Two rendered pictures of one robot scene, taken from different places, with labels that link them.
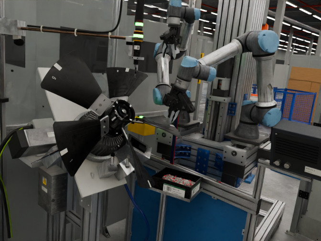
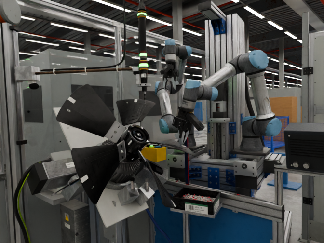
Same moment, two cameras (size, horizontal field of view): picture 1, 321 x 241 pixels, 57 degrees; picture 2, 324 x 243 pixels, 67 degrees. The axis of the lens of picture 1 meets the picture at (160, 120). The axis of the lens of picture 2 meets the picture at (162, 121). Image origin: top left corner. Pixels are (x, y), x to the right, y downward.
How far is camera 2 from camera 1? 0.23 m
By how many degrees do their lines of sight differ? 9
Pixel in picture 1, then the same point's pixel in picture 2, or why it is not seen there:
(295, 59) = not seen: hidden behind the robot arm
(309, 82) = (280, 108)
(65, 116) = not seen: hidden behind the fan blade
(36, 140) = (55, 171)
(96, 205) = (120, 235)
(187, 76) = (192, 96)
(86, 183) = (109, 212)
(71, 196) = (94, 229)
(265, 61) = (258, 77)
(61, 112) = (78, 145)
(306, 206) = (312, 212)
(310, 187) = (312, 193)
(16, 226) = not seen: outside the picture
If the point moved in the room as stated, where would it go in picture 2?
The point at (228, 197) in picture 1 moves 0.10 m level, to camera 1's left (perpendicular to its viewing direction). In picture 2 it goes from (250, 209) to (230, 209)
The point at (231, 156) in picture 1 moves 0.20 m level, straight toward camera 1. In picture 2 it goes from (242, 168) to (245, 178)
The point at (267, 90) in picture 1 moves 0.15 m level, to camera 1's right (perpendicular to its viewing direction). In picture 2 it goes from (264, 103) to (289, 102)
